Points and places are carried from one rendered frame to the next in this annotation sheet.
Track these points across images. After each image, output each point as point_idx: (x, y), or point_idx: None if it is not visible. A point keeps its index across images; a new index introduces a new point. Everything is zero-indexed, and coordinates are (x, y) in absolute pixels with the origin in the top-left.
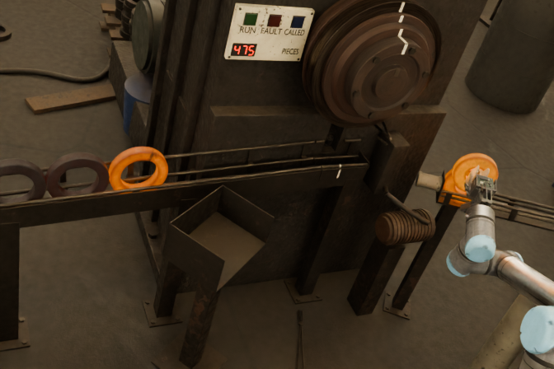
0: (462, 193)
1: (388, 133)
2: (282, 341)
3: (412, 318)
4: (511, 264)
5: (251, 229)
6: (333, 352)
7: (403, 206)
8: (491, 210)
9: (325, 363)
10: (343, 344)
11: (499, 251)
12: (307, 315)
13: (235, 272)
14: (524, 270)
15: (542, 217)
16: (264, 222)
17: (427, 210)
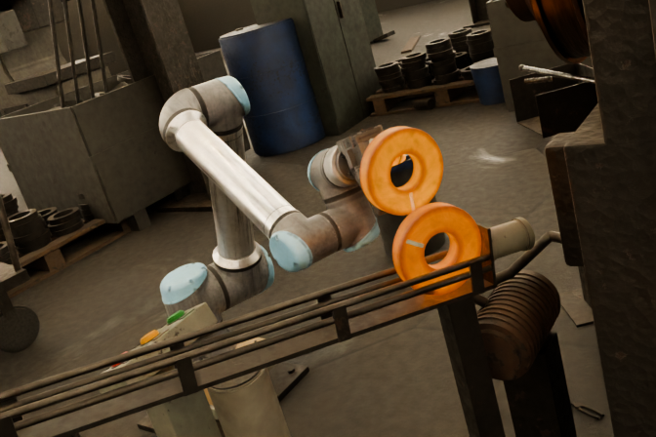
0: (435, 264)
1: (535, 67)
2: (565, 377)
3: None
4: (283, 198)
5: (563, 122)
6: (508, 417)
7: (515, 260)
8: (333, 149)
9: (502, 402)
10: (511, 435)
11: (309, 220)
12: (588, 422)
13: (526, 126)
14: (264, 181)
15: (267, 359)
16: (548, 106)
17: (501, 326)
